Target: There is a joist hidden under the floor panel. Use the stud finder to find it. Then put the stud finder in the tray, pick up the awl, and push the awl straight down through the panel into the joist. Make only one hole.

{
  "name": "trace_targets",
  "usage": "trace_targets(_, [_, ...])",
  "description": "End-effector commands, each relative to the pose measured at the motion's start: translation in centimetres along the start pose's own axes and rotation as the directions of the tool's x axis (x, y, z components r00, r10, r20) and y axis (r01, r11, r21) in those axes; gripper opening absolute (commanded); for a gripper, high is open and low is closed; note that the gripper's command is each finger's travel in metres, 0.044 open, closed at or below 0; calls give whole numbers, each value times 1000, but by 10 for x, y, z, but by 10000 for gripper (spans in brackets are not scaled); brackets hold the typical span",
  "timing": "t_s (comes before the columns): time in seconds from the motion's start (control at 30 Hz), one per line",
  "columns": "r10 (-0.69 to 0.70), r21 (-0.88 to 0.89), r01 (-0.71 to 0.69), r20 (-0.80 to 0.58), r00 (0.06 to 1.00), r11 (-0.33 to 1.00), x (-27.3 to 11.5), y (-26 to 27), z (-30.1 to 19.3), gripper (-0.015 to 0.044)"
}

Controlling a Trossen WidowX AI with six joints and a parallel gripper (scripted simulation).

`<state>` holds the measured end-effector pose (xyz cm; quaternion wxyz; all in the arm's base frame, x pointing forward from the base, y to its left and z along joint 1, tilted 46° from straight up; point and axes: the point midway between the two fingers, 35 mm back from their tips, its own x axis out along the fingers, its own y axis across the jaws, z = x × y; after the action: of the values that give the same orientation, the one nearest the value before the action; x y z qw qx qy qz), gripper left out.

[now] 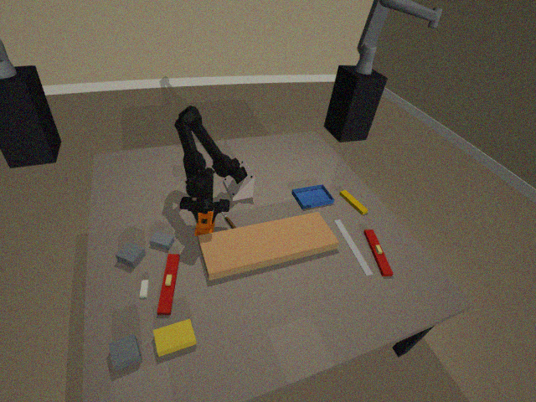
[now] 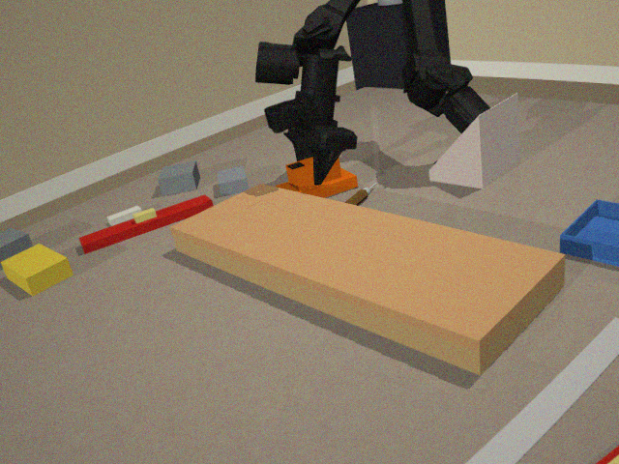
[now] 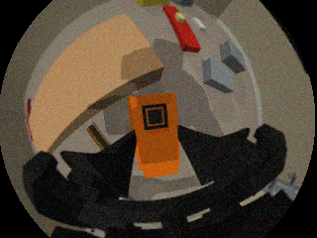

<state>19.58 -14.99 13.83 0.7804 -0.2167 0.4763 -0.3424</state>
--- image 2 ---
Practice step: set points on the blue shallow tray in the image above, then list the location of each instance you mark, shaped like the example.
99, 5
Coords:
595, 234

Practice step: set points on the brown wooden-handled awl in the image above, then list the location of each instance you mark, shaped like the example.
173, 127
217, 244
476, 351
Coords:
360, 196

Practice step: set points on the tan rectangular panel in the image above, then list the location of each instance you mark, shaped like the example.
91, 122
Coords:
455, 295

